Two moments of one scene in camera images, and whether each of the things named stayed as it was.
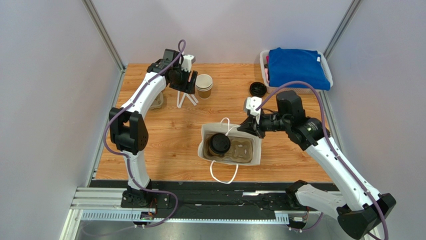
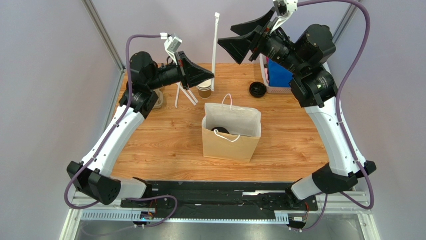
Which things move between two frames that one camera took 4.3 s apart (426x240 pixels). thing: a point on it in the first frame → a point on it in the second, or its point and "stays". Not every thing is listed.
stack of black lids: (257, 89) stays
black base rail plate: (205, 196) stays
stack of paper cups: (204, 83) stays
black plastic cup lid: (219, 143) → (220, 129)
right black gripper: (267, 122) → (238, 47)
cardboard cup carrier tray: (158, 102) stays
